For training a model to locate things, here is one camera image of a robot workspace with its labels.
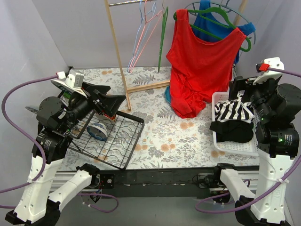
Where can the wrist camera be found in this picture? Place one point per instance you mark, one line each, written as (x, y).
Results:
(269, 68)
(74, 79)

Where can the blue tank top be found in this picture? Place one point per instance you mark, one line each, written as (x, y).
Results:
(216, 29)

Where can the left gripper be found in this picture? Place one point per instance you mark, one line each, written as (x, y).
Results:
(97, 100)

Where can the black white striped garment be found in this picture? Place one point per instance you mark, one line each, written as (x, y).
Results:
(226, 110)

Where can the teal dish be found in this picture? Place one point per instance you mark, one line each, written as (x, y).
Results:
(167, 94)

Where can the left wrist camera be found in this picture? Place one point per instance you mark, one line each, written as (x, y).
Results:
(74, 79)

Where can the red tank top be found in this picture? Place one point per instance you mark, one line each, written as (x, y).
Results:
(199, 68)

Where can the black wire dish rack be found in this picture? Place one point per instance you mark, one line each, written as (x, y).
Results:
(115, 152)

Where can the blue patterned bowl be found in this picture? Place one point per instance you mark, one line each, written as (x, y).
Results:
(98, 131)

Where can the black tank top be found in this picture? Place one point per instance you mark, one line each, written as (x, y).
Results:
(232, 130)

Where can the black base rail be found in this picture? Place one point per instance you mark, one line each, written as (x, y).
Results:
(172, 182)

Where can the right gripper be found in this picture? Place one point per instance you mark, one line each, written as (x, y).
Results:
(238, 86)

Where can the green hanger on rack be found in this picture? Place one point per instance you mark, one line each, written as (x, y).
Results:
(163, 28)

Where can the green hanger with tops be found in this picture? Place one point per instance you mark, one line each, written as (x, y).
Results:
(213, 10)

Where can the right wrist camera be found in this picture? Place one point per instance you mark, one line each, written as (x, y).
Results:
(269, 68)

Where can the pink wire hanger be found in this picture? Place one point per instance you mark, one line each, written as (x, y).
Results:
(153, 24)

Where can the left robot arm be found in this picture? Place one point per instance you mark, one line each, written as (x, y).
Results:
(38, 205)

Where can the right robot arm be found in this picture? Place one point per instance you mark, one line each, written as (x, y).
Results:
(278, 142)

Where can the white plastic basket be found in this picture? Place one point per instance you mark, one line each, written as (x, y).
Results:
(249, 148)

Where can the red bowl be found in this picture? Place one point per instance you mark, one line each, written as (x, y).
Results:
(110, 117)

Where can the white green rimmed plate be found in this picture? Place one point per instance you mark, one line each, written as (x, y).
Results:
(65, 88)

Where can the blue wire hanger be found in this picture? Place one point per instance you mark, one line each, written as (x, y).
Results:
(141, 32)

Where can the grey patterned plate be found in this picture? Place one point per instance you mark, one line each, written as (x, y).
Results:
(32, 109)

